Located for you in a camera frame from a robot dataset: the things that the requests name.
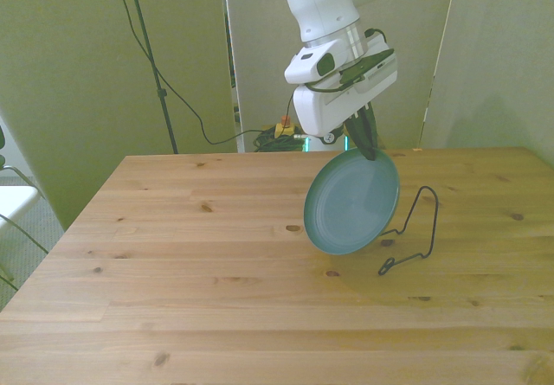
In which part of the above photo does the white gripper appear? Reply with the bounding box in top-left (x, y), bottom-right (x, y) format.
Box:
top-left (293, 49), bottom-right (399, 163)

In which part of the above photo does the teal round plate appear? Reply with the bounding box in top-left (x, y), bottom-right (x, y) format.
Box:
top-left (302, 146), bottom-right (402, 257)

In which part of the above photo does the yellow emergency stop box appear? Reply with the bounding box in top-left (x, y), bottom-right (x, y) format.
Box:
top-left (274, 115), bottom-right (297, 140)

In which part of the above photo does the white metal chair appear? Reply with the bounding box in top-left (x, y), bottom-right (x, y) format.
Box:
top-left (0, 125), bottom-right (51, 292)

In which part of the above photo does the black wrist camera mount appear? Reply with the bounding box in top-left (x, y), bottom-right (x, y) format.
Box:
top-left (338, 48), bottom-right (396, 86)

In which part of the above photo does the coiled green cable bundle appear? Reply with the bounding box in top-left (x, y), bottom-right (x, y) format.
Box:
top-left (253, 127), bottom-right (305, 153)

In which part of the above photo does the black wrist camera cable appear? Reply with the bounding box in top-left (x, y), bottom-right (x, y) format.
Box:
top-left (302, 28), bottom-right (389, 94)

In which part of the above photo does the black wire plate stand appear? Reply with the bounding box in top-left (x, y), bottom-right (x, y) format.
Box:
top-left (377, 184), bottom-right (440, 277)

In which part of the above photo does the black stand cable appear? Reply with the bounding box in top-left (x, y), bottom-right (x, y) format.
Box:
top-left (111, 0), bottom-right (280, 146)

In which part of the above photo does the black camera stand pole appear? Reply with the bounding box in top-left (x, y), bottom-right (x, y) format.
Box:
top-left (110, 0), bottom-right (181, 155)

